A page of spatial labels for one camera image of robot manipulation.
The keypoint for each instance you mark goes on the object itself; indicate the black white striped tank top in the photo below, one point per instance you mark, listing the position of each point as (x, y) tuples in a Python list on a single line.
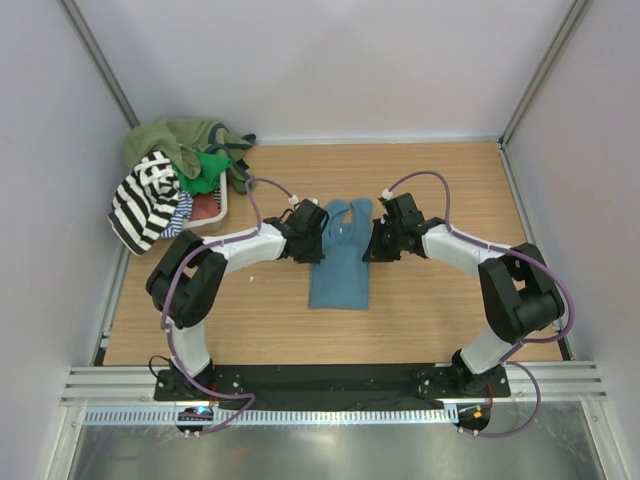
[(144, 203)]

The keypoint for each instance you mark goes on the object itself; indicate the olive green tank top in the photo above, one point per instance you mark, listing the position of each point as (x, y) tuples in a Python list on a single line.
[(180, 139)]

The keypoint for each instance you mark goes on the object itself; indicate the bright green tank top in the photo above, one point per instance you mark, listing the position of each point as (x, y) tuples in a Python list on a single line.
[(208, 180)]

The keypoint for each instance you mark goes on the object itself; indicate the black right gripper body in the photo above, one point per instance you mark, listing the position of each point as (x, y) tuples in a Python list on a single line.
[(394, 227)]

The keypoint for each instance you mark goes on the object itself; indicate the perforated cable duct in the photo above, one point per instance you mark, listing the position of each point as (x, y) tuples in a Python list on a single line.
[(183, 416)]

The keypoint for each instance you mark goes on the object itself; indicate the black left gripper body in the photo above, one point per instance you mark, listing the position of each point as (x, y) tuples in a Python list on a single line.
[(312, 238)]

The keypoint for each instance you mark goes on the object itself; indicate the blue white striped tank top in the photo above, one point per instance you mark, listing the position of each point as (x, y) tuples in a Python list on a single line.
[(181, 216)]

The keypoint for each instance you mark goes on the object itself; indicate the red tank top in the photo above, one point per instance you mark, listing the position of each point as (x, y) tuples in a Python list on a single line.
[(204, 207)]

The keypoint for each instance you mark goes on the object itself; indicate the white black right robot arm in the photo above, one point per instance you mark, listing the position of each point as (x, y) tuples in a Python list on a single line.
[(519, 294)]

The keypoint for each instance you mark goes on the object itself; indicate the white laundry basket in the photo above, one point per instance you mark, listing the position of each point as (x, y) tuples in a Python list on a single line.
[(213, 224)]

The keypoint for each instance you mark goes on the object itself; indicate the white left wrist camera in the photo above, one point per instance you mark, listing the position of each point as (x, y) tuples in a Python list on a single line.
[(294, 201)]

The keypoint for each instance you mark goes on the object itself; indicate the aluminium frame rail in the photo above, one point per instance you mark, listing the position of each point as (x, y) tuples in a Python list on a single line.
[(554, 381)]

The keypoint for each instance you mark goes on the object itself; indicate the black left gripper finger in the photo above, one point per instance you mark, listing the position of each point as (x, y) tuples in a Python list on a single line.
[(294, 249), (310, 250)]

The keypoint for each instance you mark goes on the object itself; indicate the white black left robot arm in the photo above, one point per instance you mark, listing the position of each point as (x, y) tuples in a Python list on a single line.
[(184, 284)]

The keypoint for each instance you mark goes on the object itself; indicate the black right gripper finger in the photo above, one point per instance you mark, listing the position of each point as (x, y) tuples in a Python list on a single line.
[(387, 249), (372, 252)]

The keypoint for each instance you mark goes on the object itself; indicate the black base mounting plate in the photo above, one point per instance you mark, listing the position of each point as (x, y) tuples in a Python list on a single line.
[(350, 385)]

